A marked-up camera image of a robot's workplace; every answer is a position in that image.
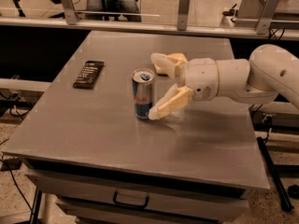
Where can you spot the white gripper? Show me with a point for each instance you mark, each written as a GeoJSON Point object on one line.
{"type": "Point", "coordinates": [201, 77]}

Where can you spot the Red Bull can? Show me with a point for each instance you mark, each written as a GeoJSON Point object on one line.
{"type": "Point", "coordinates": [142, 82]}

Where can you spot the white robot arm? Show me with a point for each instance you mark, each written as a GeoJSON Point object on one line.
{"type": "Point", "coordinates": [268, 72]}

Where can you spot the yellow sponge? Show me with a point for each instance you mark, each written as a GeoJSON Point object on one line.
{"type": "Point", "coordinates": [159, 68]}

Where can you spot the black snack bar packet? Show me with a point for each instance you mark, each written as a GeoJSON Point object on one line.
{"type": "Point", "coordinates": [88, 75]}

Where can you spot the person seated in background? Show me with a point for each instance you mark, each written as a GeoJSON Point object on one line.
{"type": "Point", "coordinates": [104, 9]}

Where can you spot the black pole on floor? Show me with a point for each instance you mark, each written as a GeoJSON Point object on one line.
{"type": "Point", "coordinates": [285, 202]}

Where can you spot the metal railing frame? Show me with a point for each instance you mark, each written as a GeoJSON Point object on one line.
{"type": "Point", "coordinates": [158, 17]}

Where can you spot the white drawer with black handle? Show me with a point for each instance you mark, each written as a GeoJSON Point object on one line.
{"type": "Point", "coordinates": [95, 200]}

